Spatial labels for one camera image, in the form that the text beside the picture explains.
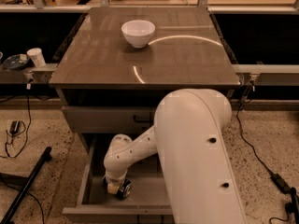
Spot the black cable right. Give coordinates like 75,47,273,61
235,81,276,176

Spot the black cable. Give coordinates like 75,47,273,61
0,84,33,160
235,81,276,176

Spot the closed grey top drawer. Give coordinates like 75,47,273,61
61,105,231,135

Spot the blue pepsi can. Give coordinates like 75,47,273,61
102,176,132,200

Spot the white paper cup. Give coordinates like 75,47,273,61
27,48,46,67

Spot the black pole on floor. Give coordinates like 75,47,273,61
1,147,52,224

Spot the black drawer handle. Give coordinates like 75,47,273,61
133,115,153,123

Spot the black power adapter right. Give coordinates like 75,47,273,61
271,174,291,194

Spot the black power adapter left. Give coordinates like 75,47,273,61
9,120,20,134

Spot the black power adapter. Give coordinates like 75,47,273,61
9,120,20,134
271,174,291,194

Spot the black cable left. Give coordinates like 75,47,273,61
0,84,33,160

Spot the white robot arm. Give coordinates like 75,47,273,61
104,89,248,224

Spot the open grey middle drawer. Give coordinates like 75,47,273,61
63,134,173,224

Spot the white ceramic bowl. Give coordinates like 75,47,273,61
121,20,155,48

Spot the grey drawer cabinet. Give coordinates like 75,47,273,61
49,6,242,224

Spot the dark blue plate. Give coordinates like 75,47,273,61
3,54,30,70

